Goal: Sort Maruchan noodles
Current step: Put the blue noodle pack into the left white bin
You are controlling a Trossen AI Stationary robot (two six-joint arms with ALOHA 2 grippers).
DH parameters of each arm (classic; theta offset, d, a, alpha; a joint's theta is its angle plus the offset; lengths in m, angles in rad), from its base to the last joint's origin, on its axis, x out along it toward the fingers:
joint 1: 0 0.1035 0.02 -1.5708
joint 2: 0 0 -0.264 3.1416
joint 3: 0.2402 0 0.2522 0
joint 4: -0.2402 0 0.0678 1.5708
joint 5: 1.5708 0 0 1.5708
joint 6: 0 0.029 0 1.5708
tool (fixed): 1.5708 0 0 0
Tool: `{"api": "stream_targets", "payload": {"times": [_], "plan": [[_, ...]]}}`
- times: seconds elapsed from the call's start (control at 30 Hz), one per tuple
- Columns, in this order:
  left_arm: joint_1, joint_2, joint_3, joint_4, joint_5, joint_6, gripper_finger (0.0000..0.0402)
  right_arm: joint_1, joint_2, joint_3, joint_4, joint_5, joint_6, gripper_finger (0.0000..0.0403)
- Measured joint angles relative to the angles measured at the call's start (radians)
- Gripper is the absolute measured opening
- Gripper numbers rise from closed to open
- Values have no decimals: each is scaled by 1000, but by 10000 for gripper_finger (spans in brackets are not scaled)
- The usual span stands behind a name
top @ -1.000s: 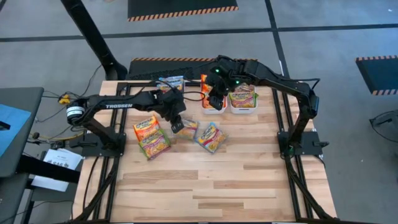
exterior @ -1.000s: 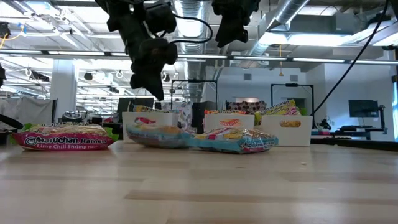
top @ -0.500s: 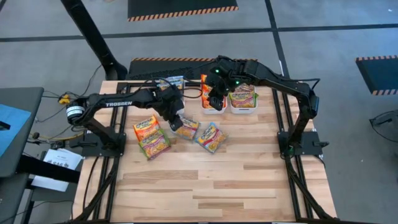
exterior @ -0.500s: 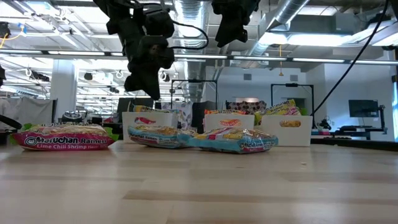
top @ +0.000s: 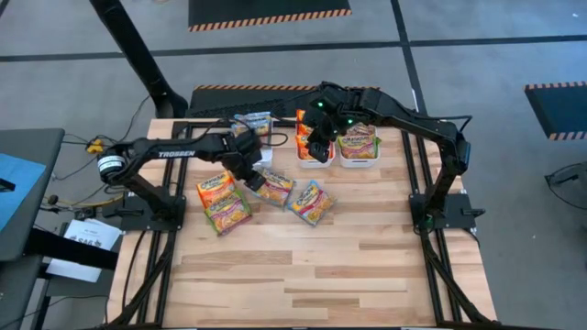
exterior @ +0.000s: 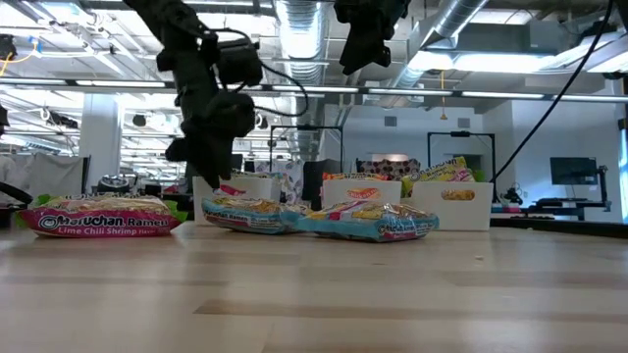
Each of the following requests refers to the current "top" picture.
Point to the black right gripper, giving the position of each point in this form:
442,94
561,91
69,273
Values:
321,130

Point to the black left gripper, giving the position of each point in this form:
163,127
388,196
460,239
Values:
243,165

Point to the orange chicken ramen pack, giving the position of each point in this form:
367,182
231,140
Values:
214,188
302,121
302,147

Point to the blue beef ramen pack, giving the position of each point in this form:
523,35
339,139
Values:
277,190
312,204
257,124

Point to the green lime shrimp ramen pack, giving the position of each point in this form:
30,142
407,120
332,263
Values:
364,129
358,146
228,215

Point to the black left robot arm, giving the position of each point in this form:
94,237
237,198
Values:
183,151

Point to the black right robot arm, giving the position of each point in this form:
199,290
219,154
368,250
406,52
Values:
413,119

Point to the white plastic bin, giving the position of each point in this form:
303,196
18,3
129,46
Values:
267,158
305,162
360,163

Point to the black mat hazard-striped edge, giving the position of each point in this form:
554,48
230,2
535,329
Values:
238,96
266,9
559,110

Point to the yellow plug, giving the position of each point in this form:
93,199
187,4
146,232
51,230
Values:
95,146

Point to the white printed paper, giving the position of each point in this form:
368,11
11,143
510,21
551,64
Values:
91,234

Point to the black crossbar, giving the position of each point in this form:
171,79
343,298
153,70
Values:
69,249

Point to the grey side table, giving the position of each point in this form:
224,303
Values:
41,146

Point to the blue sheet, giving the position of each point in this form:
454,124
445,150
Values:
18,183

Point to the small black object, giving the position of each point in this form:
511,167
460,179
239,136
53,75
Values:
5,185

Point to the grey shelf board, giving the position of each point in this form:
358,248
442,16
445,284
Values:
18,284

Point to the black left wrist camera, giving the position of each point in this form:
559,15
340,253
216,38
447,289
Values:
251,142

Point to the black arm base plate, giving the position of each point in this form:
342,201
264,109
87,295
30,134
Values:
133,222
458,215

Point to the black camera stand pole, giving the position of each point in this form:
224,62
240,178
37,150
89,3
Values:
133,46

